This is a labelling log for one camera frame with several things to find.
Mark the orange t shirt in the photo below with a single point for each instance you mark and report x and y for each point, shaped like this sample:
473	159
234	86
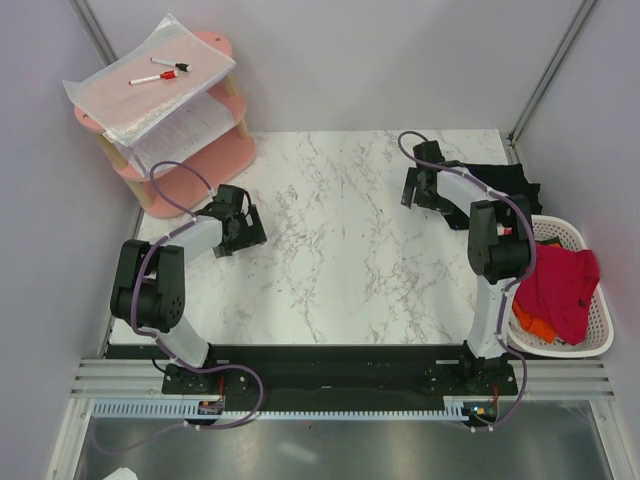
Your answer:
534	325

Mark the plastic sleeve with pink paper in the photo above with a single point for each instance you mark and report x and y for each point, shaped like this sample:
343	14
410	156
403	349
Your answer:
126	113

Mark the white paper scrap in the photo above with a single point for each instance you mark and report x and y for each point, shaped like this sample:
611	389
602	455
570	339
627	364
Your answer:
122	473

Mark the white plastic laundry basket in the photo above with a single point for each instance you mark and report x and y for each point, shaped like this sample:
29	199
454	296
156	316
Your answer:
600	331

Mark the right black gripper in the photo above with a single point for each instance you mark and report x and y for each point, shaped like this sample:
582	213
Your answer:
412	181

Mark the aluminium frame rail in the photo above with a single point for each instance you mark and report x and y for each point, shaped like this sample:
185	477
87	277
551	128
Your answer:
533	379

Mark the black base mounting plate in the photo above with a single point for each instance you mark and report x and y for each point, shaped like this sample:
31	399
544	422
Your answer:
243	357

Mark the purple pen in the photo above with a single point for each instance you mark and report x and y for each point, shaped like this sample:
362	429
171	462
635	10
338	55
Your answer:
138	165

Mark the black t shirt blue logo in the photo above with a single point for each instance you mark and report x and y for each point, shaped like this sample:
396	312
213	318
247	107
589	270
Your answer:
509	179

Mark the black cap whiteboard marker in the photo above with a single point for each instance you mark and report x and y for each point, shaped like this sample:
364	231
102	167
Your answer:
180	66

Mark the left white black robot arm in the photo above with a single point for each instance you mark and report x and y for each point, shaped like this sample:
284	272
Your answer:
149	290

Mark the printed paper stack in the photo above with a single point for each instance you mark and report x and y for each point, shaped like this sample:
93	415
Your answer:
183	133

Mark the magenta t shirt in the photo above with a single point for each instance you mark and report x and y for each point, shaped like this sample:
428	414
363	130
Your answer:
560	290

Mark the dark green t shirt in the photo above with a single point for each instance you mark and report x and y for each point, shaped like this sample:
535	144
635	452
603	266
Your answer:
555	242

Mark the red cap whiteboard marker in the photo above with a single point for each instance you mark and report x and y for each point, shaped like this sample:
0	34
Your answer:
167	75

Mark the white slotted cable duct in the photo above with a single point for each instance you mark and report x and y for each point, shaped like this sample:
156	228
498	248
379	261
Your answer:
193	409

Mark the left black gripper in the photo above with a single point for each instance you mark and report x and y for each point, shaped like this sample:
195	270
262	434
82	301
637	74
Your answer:
253	234

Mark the pink three tier shelf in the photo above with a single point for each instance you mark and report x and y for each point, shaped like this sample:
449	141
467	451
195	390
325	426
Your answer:
170	185

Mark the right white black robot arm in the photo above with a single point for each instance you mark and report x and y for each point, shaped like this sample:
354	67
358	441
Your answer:
501	248

